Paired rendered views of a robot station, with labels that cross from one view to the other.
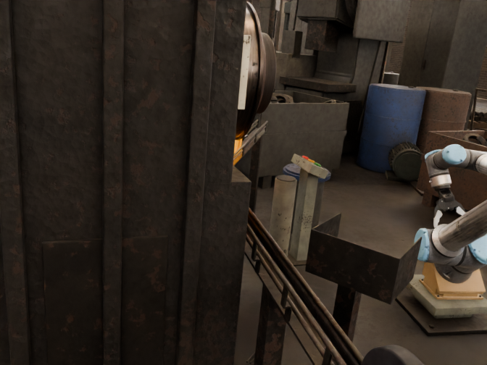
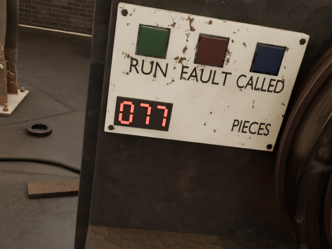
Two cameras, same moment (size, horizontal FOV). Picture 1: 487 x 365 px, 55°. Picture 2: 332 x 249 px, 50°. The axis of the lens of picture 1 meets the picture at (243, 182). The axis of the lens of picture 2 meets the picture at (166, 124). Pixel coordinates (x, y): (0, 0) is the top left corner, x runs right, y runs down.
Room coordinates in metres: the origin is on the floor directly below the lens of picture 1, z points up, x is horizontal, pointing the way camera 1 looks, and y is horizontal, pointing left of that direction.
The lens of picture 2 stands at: (1.37, -0.43, 1.29)
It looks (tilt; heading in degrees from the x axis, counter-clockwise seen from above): 23 degrees down; 102
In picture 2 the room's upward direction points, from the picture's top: 10 degrees clockwise
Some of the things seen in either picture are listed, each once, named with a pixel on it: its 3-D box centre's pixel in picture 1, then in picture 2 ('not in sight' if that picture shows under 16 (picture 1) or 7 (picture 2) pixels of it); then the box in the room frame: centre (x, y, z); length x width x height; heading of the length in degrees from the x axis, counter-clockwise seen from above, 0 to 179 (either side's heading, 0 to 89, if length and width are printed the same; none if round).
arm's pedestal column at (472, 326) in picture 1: (442, 303); not in sight; (2.10, -1.06, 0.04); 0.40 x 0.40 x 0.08; 13
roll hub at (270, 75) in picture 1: (255, 74); not in sight; (1.69, -0.01, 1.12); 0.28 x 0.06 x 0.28; 20
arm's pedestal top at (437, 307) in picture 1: (445, 292); not in sight; (2.10, -1.06, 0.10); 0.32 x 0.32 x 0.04; 13
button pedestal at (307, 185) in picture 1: (304, 210); not in sight; (2.55, -0.37, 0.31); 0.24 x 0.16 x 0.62; 20
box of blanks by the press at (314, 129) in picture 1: (275, 133); not in sight; (4.40, -0.27, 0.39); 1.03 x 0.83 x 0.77; 125
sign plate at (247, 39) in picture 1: (229, 68); (202, 83); (1.30, 0.07, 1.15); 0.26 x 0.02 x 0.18; 20
